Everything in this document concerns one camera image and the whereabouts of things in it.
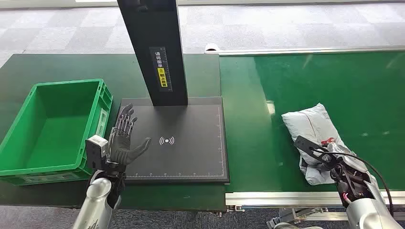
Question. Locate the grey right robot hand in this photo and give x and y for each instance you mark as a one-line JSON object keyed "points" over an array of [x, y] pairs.
{"points": [[338, 151]]}

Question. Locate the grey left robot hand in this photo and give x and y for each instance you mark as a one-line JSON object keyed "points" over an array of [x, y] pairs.
{"points": [[121, 148]]}

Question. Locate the grey plastic mailer package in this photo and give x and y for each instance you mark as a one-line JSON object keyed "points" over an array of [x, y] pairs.
{"points": [[310, 126]]}

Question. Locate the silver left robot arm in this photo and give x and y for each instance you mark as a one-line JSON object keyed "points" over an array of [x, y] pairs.
{"points": [[95, 202]]}

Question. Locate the green conveyor belt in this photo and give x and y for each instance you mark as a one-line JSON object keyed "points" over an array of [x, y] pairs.
{"points": [[316, 79]]}

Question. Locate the white conveyor end cap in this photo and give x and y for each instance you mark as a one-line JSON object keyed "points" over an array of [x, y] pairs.
{"points": [[211, 47]]}

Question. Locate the black scanner base platform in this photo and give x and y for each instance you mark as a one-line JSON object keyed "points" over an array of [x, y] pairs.
{"points": [[189, 151]]}

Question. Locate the green plastic crate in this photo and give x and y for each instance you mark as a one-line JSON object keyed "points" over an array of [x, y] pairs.
{"points": [[47, 132]]}

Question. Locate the black yellow column label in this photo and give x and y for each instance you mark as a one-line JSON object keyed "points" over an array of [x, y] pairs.
{"points": [[161, 69]]}

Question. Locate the black scanner column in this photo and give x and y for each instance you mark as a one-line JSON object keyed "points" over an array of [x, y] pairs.
{"points": [[152, 31]]}

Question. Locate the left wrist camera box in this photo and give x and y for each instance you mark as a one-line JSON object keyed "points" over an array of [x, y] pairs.
{"points": [[96, 151]]}

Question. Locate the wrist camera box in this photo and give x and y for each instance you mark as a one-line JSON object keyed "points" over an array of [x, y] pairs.
{"points": [[305, 145], [96, 151]]}

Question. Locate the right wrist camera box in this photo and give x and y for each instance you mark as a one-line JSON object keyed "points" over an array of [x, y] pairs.
{"points": [[305, 145]]}

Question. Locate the wide aluminium conveyor rail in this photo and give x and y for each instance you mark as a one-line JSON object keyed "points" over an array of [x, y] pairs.
{"points": [[284, 199]]}

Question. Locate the thin aluminium conveyor rail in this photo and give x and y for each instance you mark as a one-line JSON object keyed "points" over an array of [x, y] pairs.
{"points": [[303, 50]]}

